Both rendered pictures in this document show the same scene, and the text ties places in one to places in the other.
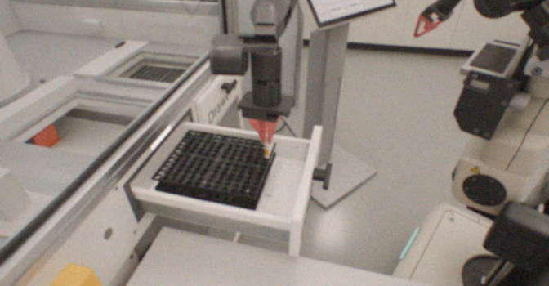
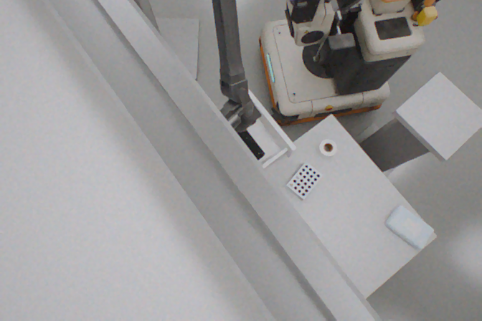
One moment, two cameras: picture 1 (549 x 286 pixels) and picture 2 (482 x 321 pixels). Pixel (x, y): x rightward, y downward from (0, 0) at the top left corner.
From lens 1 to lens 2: 0.92 m
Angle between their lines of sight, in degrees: 45
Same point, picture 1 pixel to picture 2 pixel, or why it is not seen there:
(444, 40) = not seen: outside the picture
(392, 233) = (244, 59)
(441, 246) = (286, 56)
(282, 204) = (264, 140)
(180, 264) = not seen: hidden behind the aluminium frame
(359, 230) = not seen: hidden behind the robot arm
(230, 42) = (229, 116)
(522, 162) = (328, 19)
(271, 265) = (278, 164)
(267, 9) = (244, 93)
